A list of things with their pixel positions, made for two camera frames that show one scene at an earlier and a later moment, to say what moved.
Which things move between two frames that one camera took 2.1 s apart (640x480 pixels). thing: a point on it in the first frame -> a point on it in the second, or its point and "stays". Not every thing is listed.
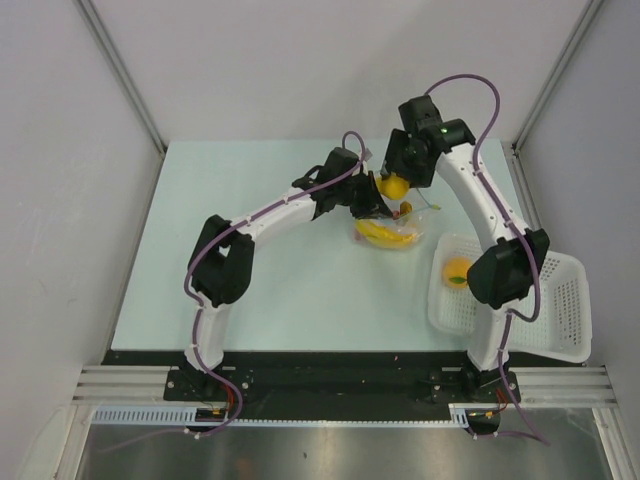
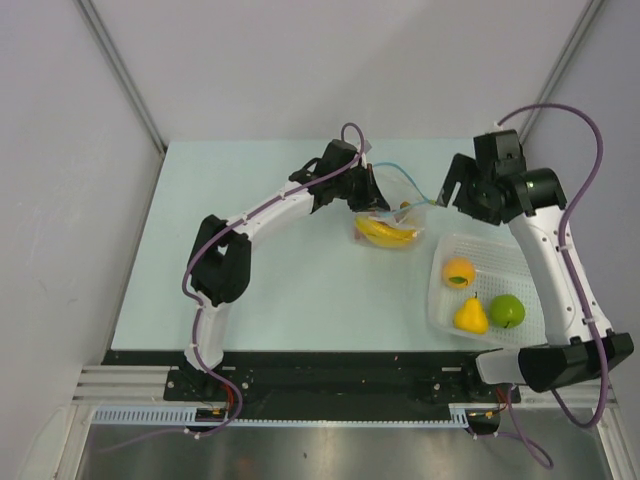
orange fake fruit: [455, 272] stays
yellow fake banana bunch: [385, 236] stays
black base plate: [330, 384] stays
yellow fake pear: [393, 186] -> [472, 318]
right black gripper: [393, 163] -> [462, 170]
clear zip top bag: [394, 232] stays
